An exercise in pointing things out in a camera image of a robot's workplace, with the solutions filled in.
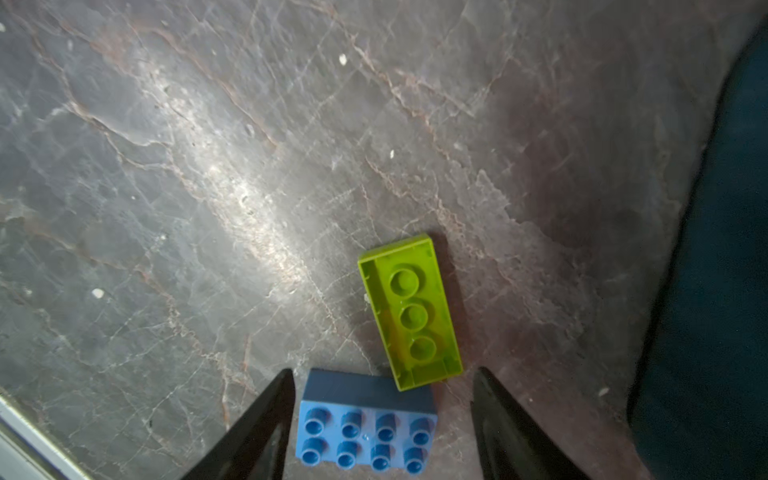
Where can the aluminium rail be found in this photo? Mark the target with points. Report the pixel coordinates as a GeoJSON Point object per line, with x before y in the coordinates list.
{"type": "Point", "coordinates": [27, 453]}

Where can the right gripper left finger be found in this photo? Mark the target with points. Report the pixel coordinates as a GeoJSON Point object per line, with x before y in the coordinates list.
{"type": "Point", "coordinates": [255, 446]}

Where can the green lego right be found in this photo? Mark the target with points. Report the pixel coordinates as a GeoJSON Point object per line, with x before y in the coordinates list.
{"type": "Point", "coordinates": [404, 285]}

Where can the blue lego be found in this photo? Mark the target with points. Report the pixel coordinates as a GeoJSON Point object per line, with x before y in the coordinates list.
{"type": "Point", "coordinates": [354, 419]}

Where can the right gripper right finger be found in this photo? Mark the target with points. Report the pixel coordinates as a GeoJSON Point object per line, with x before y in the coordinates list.
{"type": "Point", "coordinates": [511, 445]}

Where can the right teal container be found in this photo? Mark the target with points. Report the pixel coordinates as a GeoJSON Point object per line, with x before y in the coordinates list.
{"type": "Point", "coordinates": [698, 406]}

